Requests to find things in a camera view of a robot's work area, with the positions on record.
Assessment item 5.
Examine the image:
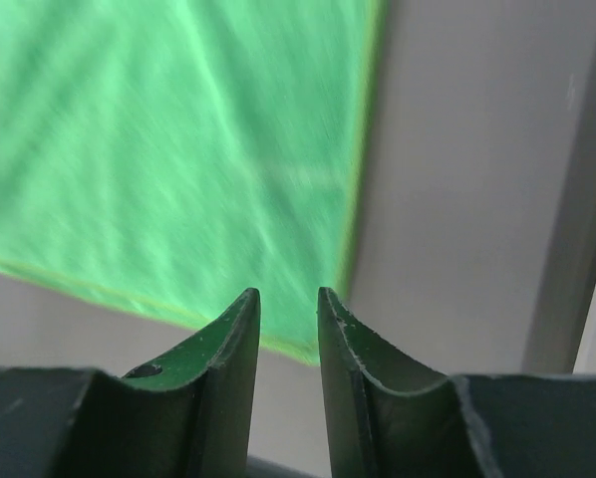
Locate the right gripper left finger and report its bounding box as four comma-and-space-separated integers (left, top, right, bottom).
0, 289, 260, 477

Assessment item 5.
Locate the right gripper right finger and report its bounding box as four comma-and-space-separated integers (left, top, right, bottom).
318, 288, 596, 477

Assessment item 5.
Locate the green microfiber towel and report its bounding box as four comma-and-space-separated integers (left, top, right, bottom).
0, 1, 386, 364

